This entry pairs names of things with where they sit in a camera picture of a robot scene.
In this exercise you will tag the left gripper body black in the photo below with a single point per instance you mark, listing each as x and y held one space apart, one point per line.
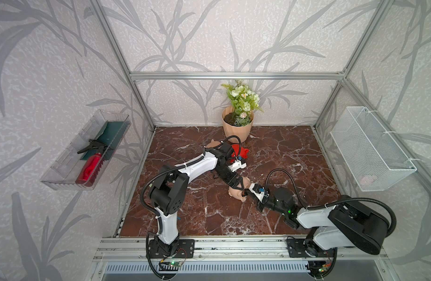
228 176

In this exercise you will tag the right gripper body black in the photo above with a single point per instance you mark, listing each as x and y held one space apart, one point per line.
270 204

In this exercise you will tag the beige piggy bank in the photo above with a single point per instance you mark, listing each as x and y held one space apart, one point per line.
238 191
213 144

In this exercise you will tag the red piggy bank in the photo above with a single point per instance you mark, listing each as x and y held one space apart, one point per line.
239 153

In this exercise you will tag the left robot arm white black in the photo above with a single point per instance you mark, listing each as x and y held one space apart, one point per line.
169 187

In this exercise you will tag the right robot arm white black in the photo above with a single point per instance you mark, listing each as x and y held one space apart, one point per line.
361 223

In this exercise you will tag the beige flower pot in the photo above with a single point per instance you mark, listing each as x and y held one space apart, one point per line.
241 131

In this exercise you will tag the green white artificial plant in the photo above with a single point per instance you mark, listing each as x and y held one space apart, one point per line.
244 102

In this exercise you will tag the pink object in basket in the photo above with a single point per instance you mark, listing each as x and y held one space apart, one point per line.
367 180

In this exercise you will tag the green cloth in tray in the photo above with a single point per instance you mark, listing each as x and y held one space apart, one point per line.
107 140

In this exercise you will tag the red spray bottle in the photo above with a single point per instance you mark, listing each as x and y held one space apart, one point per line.
89 172

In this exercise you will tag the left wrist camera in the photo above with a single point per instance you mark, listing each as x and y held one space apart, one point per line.
237 164

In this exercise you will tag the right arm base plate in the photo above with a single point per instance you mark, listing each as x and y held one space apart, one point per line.
303 248

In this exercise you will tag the white wire basket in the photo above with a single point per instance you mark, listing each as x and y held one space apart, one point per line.
369 149

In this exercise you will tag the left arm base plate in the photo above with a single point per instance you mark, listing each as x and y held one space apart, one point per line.
180 248

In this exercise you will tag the clear plastic wall tray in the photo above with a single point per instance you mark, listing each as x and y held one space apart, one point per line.
64 171

